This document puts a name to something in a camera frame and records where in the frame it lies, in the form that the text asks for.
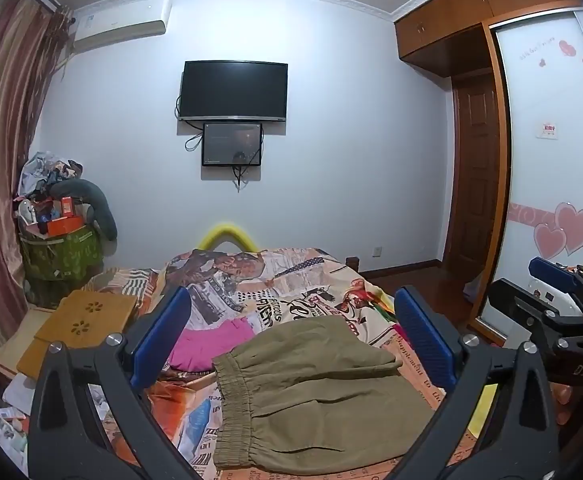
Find pile of clothes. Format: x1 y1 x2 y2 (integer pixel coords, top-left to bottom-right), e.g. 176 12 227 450
18 150 85 202

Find wooden lap desk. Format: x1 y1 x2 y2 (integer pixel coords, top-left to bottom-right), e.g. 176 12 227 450
16 290 138 378

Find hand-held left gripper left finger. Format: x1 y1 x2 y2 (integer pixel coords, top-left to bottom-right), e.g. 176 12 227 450
28 286 193 480

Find orange box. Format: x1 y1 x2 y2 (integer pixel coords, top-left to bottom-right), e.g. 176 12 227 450
46 215 85 237

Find pink garment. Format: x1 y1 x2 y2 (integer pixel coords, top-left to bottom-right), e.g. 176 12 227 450
166 317 255 373

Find grey long pillow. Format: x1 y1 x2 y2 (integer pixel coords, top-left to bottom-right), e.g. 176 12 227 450
52 178 119 241

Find printed blanket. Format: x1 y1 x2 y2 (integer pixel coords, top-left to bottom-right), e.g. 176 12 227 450
84 246 572 480

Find small black monitor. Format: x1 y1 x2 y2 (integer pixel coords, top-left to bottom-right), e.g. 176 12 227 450
202 122 264 168

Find wooden overhead cabinet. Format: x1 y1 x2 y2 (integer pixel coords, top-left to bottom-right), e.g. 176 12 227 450
394 0 583 79

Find green fabric hamper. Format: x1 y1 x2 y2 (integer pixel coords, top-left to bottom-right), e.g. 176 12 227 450
19 225 104 308

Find yellow foam tube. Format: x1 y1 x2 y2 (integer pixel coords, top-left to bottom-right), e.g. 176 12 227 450
198 221 258 252

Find clutter of small packets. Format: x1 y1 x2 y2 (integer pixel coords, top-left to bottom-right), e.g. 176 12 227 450
0 375 108 463

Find striped brown curtain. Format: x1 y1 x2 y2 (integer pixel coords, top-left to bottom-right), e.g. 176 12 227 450
0 0 75 393

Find white air conditioner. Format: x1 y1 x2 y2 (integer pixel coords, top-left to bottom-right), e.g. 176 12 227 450
72 0 173 54

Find white flat box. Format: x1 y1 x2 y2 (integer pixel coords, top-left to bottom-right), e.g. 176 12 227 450
530 280 583 317

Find paper note with red label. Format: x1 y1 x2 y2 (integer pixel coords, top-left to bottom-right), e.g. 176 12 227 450
535 120 563 140

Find wall-mounted television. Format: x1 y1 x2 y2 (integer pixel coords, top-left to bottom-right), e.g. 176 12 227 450
178 60 289 124

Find olive green pants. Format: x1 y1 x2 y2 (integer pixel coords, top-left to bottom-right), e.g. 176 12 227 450
212 317 435 476

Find brown wooden door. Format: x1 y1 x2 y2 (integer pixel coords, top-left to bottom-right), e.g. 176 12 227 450
450 75 503 277

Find light wooden board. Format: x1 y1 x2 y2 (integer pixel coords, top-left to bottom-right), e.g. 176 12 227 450
0 307 52 377

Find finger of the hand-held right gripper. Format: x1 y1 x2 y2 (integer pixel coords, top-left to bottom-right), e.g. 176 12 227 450
529 256 583 311
488 280 583 356

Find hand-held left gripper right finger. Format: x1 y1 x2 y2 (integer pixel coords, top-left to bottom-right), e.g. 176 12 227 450
386 285 560 480

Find person's right hand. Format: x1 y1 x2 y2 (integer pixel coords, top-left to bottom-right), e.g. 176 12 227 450
551 382 575 426

